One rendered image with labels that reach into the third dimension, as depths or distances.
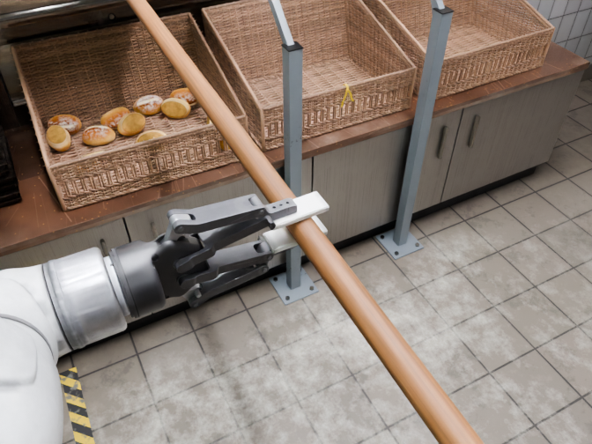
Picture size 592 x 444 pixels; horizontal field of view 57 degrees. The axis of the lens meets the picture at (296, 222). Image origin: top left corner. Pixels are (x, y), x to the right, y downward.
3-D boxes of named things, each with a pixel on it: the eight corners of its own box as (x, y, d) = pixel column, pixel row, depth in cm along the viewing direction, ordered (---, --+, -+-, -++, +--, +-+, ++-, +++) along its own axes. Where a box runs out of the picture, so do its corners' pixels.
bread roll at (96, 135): (116, 132, 173) (112, 117, 170) (116, 144, 169) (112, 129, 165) (84, 136, 172) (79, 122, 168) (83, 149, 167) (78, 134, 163)
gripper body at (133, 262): (98, 233, 55) (187, 204, 58) (117, 286, 61) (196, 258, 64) (117, 284, 50) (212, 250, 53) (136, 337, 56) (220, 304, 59)
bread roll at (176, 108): (188, 122, 177) (194, 117, 182) (188, 100, 174) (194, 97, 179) (159, 118, 179) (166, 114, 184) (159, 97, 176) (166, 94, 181)
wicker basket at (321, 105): (206, 82, 198) (196, 6, 179) (341, 49, 217) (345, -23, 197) (262, 154, 167) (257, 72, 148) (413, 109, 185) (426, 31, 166)
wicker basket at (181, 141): (37, 123, 179) (6, 44, 160) (201, 85, 197) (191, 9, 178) (61, 215, 148) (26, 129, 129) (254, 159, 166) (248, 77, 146)
